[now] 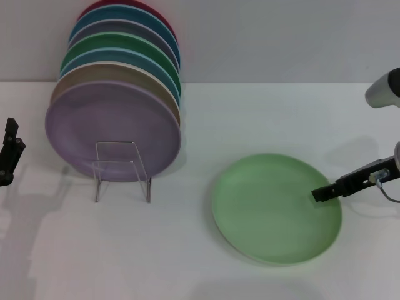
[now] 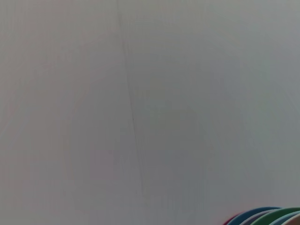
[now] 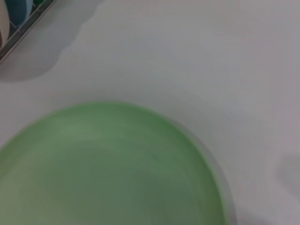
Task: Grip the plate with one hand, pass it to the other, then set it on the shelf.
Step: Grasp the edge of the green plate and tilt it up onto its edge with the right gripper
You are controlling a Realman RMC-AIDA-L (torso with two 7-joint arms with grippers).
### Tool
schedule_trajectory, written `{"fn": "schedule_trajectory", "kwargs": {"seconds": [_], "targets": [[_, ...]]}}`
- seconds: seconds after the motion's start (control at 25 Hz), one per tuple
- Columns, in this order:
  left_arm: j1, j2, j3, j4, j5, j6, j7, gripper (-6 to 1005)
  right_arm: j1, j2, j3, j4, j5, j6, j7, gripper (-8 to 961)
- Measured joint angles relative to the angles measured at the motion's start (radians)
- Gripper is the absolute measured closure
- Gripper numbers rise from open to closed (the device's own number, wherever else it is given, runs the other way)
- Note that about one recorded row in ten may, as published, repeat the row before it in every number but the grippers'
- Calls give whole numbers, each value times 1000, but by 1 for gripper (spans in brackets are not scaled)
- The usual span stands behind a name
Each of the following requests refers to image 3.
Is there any light green plate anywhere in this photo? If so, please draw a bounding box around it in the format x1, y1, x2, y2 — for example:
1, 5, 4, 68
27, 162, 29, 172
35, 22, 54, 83
0, 100, 232, 225

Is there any metal wire plate rack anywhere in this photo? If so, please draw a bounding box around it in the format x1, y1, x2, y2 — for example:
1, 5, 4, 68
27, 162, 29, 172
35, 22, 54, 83
0, 0, 57, 64

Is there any beige plate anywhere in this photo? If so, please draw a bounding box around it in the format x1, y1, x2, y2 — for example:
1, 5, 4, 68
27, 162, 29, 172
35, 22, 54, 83
0, 0, 10, 45

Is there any blue plate pale rim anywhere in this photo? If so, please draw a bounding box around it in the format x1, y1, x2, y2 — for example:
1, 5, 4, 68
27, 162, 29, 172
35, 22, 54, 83
5, 0, 33, 30

